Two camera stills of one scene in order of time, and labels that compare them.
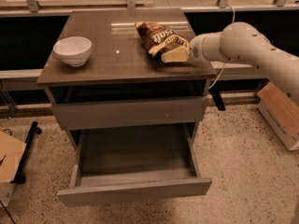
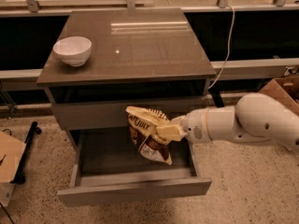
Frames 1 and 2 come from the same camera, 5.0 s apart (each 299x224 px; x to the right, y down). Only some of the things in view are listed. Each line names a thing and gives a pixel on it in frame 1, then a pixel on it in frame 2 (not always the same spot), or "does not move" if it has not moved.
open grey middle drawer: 123,162 does not move
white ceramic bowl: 74,50 does not move
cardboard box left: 11,153 does not move
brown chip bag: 159,40 to 142,123
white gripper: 195,49 to 194,126
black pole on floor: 21,177 does not move
